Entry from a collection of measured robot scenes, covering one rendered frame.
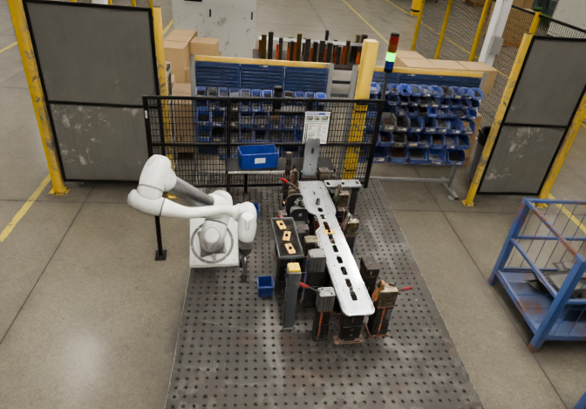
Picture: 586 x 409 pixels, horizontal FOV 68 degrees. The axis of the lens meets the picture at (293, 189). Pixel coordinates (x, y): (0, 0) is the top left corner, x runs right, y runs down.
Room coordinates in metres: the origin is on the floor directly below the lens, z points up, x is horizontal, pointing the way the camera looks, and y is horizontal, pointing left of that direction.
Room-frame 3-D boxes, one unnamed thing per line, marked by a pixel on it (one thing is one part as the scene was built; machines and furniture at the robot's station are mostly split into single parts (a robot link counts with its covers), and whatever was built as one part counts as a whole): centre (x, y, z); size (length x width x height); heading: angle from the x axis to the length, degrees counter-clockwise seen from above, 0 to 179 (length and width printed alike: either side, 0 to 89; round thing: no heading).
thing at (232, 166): (3.16, 0.13, 1.01); 0.90 x 0.22 x 0.03; 103
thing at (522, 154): (4.57, -2.58, 1.00); 1.04 x 0.14 x 2.00; 97
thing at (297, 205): (2.38, -0.04, 0.94); 0.18 x 0.13 x 0.49; 13
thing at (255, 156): (3.12, 0.31, 1.10); 0.30 x 0.17 x 0.13; 109
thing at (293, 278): (1.78, -0.05, 0.92); 0.08 x 0.08 x 0.44; 13
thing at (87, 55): (4.00, 1.94, 1.00); 1.34 x 0.14 x 2.00; 97
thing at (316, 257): (1.97, -0.17, 0.90); 0.13 x 0.10 x 0.41; 103
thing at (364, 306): (2.31, -0.28, 1.00); 1.38 x 0.22 x 0.02; 13
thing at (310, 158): (3.04, -0.12, 1.17); 0.12 x 0.01 x 0.34; 103
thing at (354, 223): (2.43, -0.42, 0.87); 0.12 x 0.09 x 0.35; 103
